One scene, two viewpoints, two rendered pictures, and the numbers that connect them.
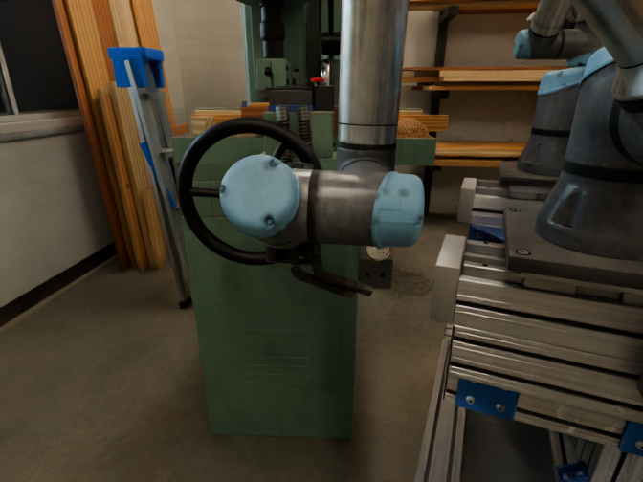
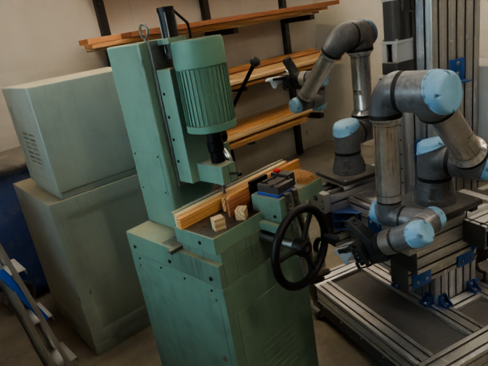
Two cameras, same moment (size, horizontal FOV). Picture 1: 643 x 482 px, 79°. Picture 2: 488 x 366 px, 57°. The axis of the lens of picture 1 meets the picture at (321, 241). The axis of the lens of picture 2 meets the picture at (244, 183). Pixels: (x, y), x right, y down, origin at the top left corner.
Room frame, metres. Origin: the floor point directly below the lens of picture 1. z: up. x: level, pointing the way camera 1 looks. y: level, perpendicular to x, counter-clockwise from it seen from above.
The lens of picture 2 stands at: (-0.10, 1.17, 1.53)
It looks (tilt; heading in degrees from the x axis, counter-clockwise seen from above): 19 degrees down; 315
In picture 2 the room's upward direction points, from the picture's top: 9 degrees counter-clockwise
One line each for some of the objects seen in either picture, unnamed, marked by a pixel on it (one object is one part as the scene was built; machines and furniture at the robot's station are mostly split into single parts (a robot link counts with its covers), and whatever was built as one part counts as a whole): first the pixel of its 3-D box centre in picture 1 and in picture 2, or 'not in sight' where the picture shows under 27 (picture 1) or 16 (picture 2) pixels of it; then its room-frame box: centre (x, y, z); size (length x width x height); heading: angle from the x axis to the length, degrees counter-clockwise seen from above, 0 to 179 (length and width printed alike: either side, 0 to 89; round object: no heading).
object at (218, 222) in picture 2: (203, 125); (218, 223); (0.95, 0.28, 0.92); 0.04 x 0.04 x 0.04; 67
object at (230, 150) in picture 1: (304, 147); (263, 209); (0.96, 0.04, 0.87); 0.61 x 0.30 x 0.06; 88
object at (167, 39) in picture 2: not in sight; (168, 33); (1.21, 0.11, 1.54); 0.08 x 0.08 x 0.17; 88
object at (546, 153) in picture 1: (555, 149); (348, 160); (0.94, -0.55, 0.87); 0.15 x 0.15 x 0.10
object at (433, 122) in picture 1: (318, 122); (245, 189); (1.06, 0.01, 0.92); 0.67 x 0.02 x 0.04; 88
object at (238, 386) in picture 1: (287, 291); (228, 315); (1.19, 0.12, 0.36); 0.58 x 0.45 x 0.71; 178
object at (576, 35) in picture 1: (580, 44); (316, 99); (1.18, -0.71, 1.12); 0.11 x 0.08 x 0.11; 82
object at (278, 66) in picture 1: (277, 78); (217, 173); (1.09, 0.12, 1.03); 0.14 x 0.07 x 0.09; 178
